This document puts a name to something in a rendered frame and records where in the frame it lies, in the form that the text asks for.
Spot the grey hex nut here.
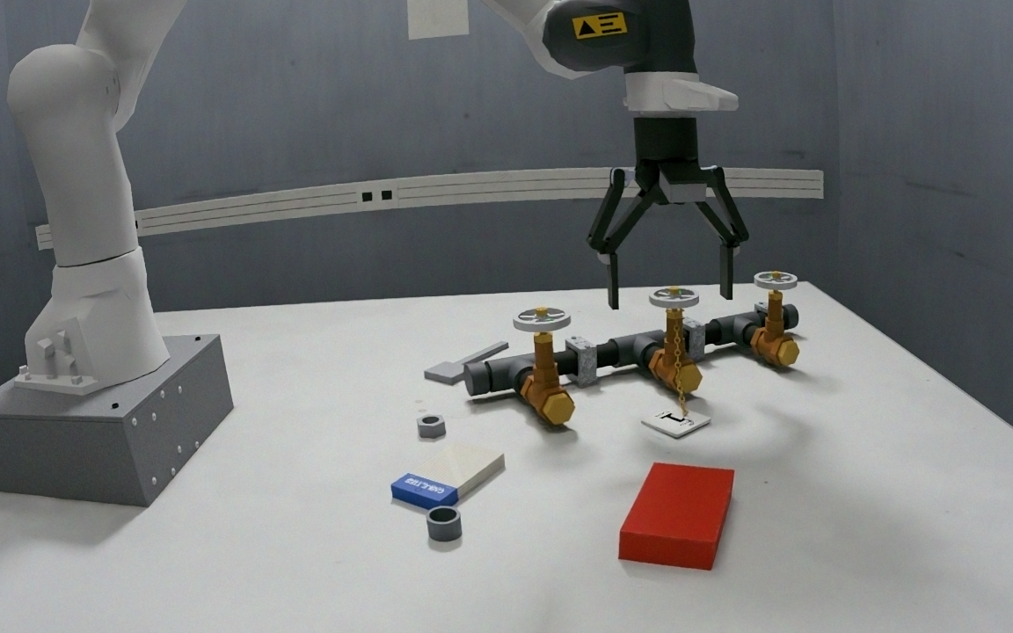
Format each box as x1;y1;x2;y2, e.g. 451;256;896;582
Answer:
417;414;446;439

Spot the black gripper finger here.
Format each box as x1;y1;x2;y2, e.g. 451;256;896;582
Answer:
587;167;663;310
690;165;749;301

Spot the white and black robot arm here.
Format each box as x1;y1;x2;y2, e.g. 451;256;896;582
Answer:
6;0;739;396

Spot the grey hollow cylinder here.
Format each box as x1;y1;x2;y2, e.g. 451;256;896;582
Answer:
426;506;463;542

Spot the red rectangular block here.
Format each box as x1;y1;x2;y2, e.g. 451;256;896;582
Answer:
618;462;735;571

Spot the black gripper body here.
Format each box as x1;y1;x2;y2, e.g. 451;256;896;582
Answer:
634;117;699;193

